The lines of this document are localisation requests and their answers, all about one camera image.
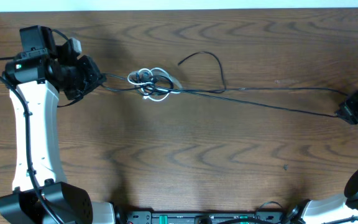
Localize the black usb cable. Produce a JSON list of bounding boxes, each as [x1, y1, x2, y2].
[[99, 72, 349, 118]]

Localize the white usb cable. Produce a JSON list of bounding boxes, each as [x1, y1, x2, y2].
[[127, 67, 183, 103]]

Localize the thin black cable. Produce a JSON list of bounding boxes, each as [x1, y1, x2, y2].
[[177, 51, 227, 94]]

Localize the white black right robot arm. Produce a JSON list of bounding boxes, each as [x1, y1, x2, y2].
[[282, 90, 358, 224]]

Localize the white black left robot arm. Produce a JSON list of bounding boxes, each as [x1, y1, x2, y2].
[[0, 26, 116, 223]]

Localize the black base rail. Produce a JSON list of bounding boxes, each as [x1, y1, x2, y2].
[[126, 210, 285, 224]]

